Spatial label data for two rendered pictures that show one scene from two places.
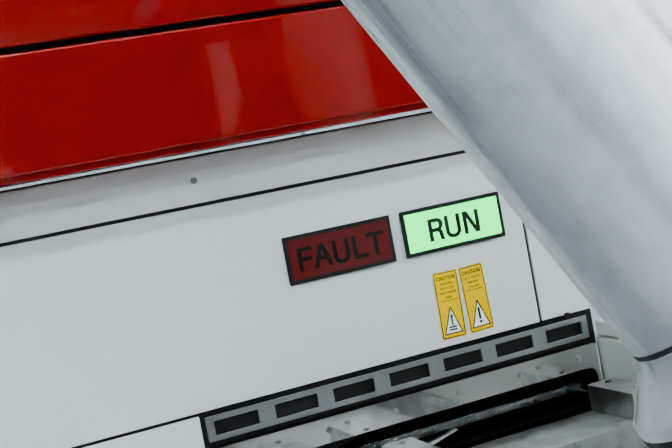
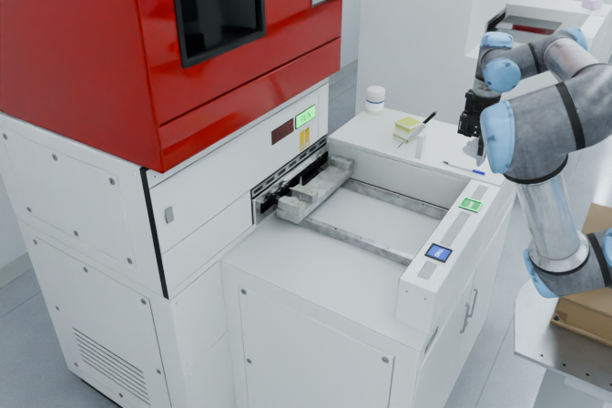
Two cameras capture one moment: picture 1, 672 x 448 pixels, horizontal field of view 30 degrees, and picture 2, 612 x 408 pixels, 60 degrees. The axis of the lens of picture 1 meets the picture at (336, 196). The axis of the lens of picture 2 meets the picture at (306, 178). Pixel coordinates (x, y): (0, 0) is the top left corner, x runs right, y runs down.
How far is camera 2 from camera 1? 101 cm
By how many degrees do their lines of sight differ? 43
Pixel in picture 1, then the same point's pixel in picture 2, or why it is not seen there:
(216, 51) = (273, 80)
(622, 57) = (571, 225)
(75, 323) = (226, 171)
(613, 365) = (333, 150)
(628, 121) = (569, 234)
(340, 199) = (284, 115)
